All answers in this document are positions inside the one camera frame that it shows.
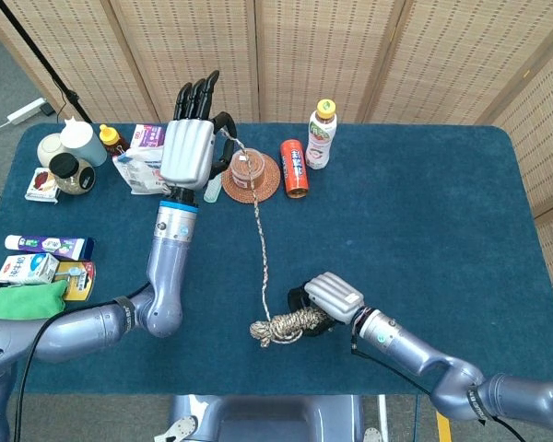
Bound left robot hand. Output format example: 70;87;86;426
159;69;239;191

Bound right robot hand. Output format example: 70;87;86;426
287;271;366;338

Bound braided white speckled rope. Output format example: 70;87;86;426
218;127;333;349

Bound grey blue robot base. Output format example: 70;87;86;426
168;394;365;442

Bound purple white package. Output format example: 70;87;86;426
129;123;168;149

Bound mint green scrub brush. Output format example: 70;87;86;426
203;174;223;204

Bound white pouch blue print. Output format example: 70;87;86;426
112;145;172;196

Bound clear jar brown contents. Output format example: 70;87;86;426
230;147;265;190

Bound honey bottle yellow cap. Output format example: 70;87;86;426
98;123;131;160

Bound round woven rattan coaster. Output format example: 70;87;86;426
220;151;282;204

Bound white jug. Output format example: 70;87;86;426
59;117;108;168

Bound blue carpet table mat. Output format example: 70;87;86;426
0;122;553;397

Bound orange drink can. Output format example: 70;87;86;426
279;139;311;200

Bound glass jar black lid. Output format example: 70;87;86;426
48;153;97;196

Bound peach drink bottle yellow cap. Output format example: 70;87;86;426
304;99;338;170

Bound white round bowl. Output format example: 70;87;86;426
37;132;68;168

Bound small white carton red picture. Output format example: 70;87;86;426
24;167;61;204

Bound yellow red blister pack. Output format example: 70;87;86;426
54;260;97;303

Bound white power strip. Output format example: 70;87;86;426
6;97;47;126

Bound toothpaste tube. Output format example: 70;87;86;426
4;234;96;262

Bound black tripod pole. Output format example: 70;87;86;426
0;0;93;124

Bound blue white milk carton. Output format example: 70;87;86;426
0;252;60;285

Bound green cloth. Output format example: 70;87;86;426
0;278;70;321

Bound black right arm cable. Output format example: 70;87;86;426
349;340;526;442

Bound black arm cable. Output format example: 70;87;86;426
13;283;151;442
349;340;526;442

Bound white metal post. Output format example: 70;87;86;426
377;394;389;442

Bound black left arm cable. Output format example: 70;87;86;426
13;283;151;442

